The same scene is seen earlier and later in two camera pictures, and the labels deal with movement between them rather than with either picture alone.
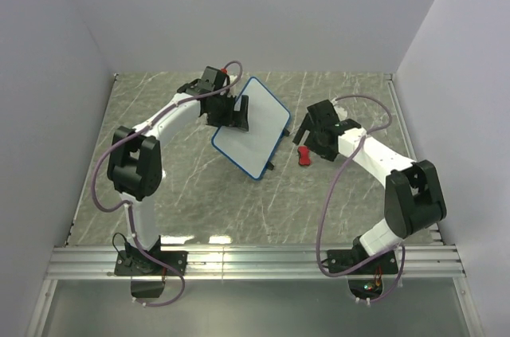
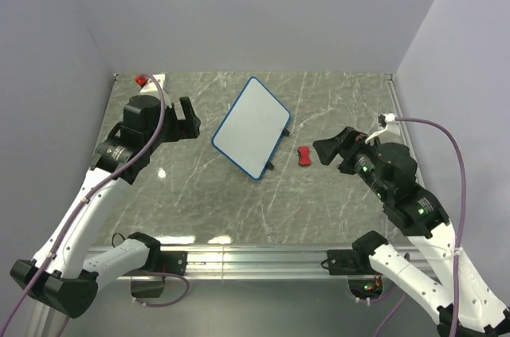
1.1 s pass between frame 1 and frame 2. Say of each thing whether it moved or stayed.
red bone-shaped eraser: stayed
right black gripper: moved
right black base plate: stayed
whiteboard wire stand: stayed
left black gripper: moved
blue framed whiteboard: stayed
